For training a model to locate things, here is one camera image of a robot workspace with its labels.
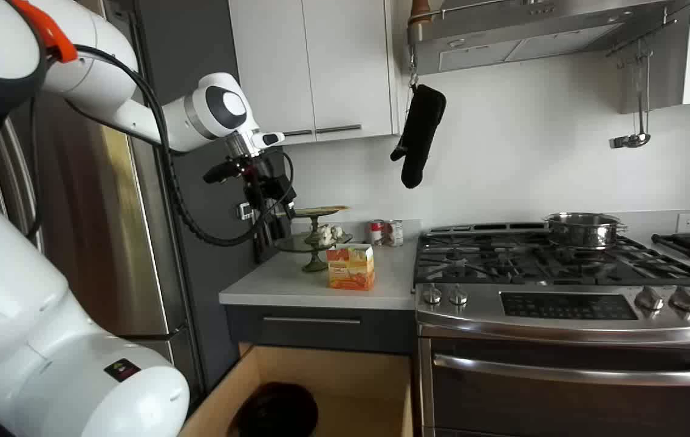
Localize black oven mitt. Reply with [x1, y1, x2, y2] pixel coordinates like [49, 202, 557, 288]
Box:
[388, 83, 450, 193]

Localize hanging steel ladle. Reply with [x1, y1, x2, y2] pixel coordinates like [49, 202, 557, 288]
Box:
[609, 51, 655, 151]

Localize large black cast-iron skillet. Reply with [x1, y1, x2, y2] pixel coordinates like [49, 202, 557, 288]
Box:
[234, 381, 320, 437]

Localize stainless steel gas range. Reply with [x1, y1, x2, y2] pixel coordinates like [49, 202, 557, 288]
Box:
[411, 218, 690, 437]

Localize orange cardboard box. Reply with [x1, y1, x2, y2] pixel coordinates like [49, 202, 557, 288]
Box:
[326, 241, 380, 293]

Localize open wooden drawer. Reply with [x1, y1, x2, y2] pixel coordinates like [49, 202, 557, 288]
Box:
[179, 343, 416, 437]

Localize white upper cabinet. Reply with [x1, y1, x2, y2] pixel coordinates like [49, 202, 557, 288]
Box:
[225, 0, 402, 151]

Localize stainless steel refrigerator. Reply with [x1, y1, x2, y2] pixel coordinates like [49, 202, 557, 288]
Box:
[0, 0, 202, 409]

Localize stainless steel range hood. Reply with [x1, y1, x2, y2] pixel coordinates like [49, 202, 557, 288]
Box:
[403, 0, 690, 77]

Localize wooden pepper mill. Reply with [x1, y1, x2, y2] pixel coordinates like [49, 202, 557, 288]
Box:
[406, 0, 434, 28]

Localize green kitchen scale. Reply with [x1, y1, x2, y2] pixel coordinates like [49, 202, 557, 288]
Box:
[280, 205, 354, 275]

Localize steel pot on burner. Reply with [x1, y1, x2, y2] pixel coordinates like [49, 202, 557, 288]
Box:
[544, 212, 621, 254]

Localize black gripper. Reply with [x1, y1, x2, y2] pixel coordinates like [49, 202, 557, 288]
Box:
[238, 153, 299, 264]

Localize grey closed drawer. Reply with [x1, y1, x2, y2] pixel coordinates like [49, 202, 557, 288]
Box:
[224, 303, 419, 356]

